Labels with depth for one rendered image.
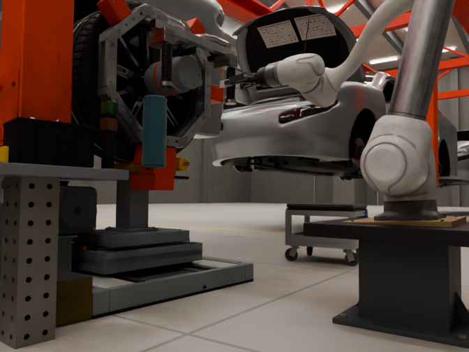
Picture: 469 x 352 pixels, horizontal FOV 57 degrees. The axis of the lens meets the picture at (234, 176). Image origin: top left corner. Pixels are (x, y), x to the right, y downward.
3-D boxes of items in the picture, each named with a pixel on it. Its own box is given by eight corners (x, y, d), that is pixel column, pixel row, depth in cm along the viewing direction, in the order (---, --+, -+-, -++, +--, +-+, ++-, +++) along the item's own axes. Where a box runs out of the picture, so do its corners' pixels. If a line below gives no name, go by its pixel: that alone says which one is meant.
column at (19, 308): (37, 331, 118) (42, 178, 120) (54, 339, 111) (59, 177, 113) (-2, 340, 110) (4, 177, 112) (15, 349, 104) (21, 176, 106)
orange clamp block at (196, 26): (186, 46, 193) (195, 33, 198) (198, 42, 188) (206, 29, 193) (176, 33, 189) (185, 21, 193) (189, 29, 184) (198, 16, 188)
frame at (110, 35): (200, 151, 197) (202, 35, 200) (211, 151, 193) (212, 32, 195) (95, 139, 155) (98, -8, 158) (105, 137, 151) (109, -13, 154)
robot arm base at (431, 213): (449, 216, 140) (448, 200, 140) (436, 220, 122) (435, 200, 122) (391, 217, 150) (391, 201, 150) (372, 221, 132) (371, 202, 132)
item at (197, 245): (150, 254, 213) (151, 235, 214) (202, 262, 190) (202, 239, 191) (54, 266, 175) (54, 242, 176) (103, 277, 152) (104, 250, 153)
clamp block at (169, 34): (158, 49, 154) (158, 35, 155) (175, 44, 148) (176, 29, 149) (147, 46, 150) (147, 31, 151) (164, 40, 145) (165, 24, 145)
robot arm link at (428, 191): (440, 200, 137) (436, 131, 139) (433, 200, 122) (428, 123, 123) (388, 201, 146) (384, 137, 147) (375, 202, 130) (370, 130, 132)
